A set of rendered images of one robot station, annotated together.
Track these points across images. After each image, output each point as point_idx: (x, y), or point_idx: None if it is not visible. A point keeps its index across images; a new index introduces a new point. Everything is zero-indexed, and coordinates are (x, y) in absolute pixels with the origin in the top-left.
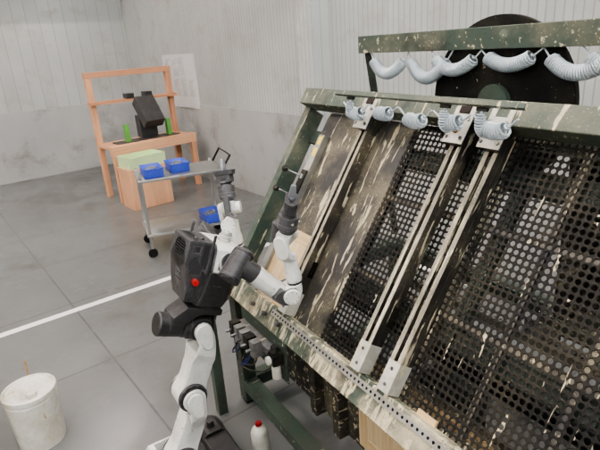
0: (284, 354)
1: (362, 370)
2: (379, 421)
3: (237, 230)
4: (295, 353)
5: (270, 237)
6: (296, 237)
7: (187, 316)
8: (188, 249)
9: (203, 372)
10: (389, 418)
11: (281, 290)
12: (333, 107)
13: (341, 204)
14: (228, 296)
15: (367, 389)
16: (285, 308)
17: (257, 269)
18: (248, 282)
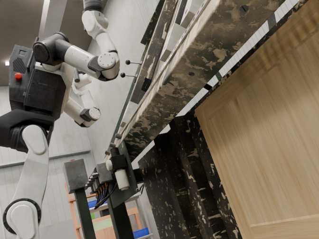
0: (126, 155)
1: (170, 47)
2: (189, 41)
3: (88, 96)
4: (128, 131)
5: (83, 26)
6: (107, 22)
7: (15, 116)
8: (13, 50)
9: (35, 186)
10: (197, 22)
11: (95, 56)
12: (154, 17)
13: (161, 36)
14: (57, 99)
15: (175, 47)
16: (123, 117)
17: (70, 43)
18: (63, 58)
